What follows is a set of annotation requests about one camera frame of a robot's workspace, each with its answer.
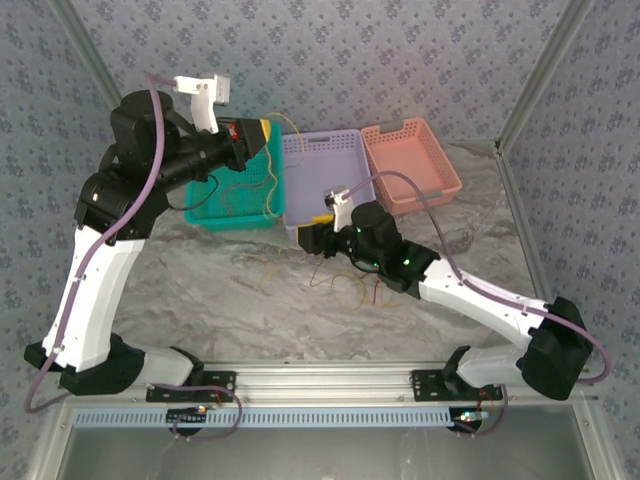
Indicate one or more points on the aluminium frame post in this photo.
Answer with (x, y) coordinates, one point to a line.
(564, 30)
(81, 30)

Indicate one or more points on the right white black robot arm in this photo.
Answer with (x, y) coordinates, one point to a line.
(480, 300)

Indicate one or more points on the aluminium table edge rail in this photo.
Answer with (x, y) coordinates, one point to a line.
(518, 210)

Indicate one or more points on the pink plastic basket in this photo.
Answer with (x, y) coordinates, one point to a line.
(410, 160)

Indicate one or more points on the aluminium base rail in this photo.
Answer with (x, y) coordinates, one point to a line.
(325, 382)

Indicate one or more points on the purple plastic basket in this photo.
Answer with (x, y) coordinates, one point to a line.
(325, 170)

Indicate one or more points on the right black mount plate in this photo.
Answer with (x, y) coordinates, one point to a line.
(427, 385)

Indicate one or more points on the black mount plate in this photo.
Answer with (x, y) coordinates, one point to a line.
(220, 380)
(427, 385)

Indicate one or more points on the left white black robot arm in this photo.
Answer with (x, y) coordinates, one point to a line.
(95, 300)

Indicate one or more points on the small black circuit board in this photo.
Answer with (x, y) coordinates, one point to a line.
(467, 422)
(185, 417)

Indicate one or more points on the left black mount plate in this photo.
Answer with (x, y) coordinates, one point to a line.
(220, 380)

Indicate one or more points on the grey metal panel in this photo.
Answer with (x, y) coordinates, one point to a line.
(325, 455)

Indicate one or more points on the teal plastic basket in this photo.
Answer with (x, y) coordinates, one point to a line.
(235, 223)

